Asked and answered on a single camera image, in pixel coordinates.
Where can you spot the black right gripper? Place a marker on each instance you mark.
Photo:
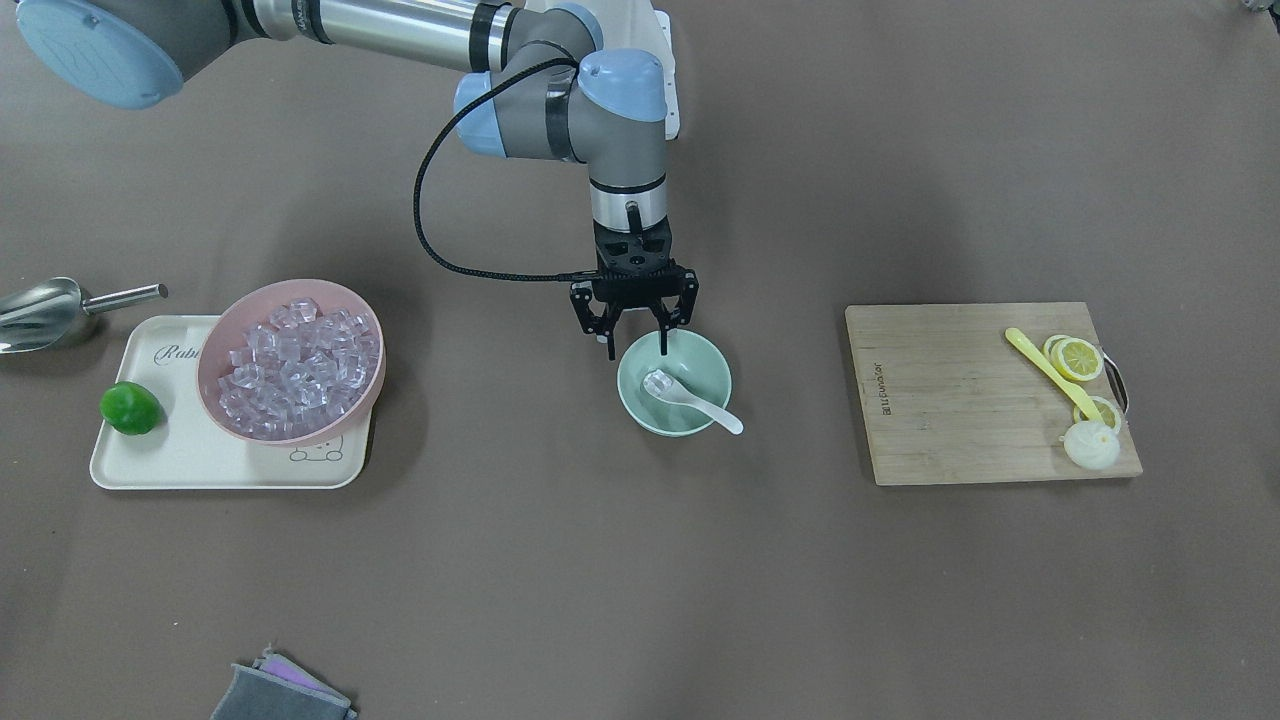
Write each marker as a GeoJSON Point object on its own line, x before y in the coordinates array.
{"type": "Point", "coordinates": [587, 305]}

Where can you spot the single clear ice cube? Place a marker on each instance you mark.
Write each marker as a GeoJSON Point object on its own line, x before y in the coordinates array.
{"type": "Point", "coordinates": [657, 383]}

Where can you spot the white ceramic spoon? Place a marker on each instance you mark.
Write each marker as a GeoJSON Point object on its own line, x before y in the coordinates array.
{"type": "Point", "coordinates": [682, 396]}

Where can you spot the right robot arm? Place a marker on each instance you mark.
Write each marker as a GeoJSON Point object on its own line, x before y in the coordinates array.
{"type": "Point", "coordinates": [586, 82]}

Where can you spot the mint green bowl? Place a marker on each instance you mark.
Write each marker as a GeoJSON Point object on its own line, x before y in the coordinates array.
{"type": "Point", "coordinates": [691, 359]}

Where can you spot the pile of clear ice cubes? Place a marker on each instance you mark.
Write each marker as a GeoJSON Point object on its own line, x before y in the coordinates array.
{"type": "Point", "coordinates": [297, 371]}

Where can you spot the pink bowl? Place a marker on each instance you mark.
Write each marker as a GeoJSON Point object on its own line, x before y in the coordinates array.
{"type": "Point", "coordinates": [252, 308]}

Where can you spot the stainless steel ice scoop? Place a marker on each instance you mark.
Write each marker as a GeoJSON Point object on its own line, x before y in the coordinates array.
{"type": "Point", "coordinates": [60, 313]}

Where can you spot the bamboo cutting board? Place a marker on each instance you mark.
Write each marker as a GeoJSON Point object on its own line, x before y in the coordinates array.
{"type": "Point", "coordinates": [946, 400]}

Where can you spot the lemon slices stack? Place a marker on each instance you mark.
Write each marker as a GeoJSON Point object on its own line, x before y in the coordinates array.
{"type": "Point", "coordinates": [1075, 359]}

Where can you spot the cream plastic tray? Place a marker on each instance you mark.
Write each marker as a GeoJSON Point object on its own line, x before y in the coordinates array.
{"type": "Point", "coordinates": [188, 450]}

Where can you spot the green lime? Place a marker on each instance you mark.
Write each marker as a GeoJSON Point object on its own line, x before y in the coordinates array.
{"type": "Point", "coordinates": [130, 408]}

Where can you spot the grey folded cloth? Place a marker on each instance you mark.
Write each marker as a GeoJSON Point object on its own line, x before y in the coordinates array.
{"type": "Point", "coordinates": [274, 686]}

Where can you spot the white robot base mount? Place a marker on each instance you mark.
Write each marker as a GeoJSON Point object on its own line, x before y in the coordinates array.
{"type": "Point", "coordinates": [673, 119]}

